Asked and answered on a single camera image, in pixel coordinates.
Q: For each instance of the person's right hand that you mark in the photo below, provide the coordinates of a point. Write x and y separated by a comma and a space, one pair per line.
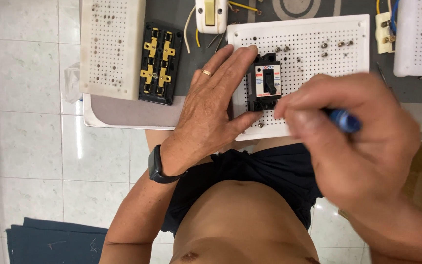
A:
361, 154

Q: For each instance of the person's left hand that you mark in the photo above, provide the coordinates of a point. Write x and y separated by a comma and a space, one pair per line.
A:
203, 113

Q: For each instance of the person's right fingers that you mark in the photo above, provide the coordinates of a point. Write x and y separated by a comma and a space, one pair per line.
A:
302, 110

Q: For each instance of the black circuit breaker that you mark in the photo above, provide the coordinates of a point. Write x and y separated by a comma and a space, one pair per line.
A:
267, 82

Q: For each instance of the group of silver screws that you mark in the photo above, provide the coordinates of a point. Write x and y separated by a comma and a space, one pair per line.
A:
323, 46

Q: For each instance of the black shorts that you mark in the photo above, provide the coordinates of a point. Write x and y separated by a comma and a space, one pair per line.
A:
269, 172

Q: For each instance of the white perforated mounting board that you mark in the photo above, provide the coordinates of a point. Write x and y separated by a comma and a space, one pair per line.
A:
306, 33

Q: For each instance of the thin metal rod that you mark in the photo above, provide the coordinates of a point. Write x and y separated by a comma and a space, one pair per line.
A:
382, 73

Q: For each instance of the cream terminal block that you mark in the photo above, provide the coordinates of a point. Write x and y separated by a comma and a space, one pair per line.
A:
382, 33

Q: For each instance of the gray work mat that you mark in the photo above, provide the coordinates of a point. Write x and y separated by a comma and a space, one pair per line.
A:
196, 66

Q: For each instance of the black fuse block brass contacts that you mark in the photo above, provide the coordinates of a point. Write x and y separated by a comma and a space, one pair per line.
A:
159, 62

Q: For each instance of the black smartwatch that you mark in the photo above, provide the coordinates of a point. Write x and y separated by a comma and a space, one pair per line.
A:
156, 165

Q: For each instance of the cream perforated mounting board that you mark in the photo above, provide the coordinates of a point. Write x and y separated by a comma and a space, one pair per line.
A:
110, 44

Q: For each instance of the clear plastic bag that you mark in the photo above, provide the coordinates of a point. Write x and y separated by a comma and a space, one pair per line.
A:
72, 84

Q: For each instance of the dark blue floor cloth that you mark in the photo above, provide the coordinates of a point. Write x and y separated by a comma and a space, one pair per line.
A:
57, 242

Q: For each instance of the white switch cream toggle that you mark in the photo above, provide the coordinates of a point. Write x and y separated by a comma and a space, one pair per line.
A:
211, 16

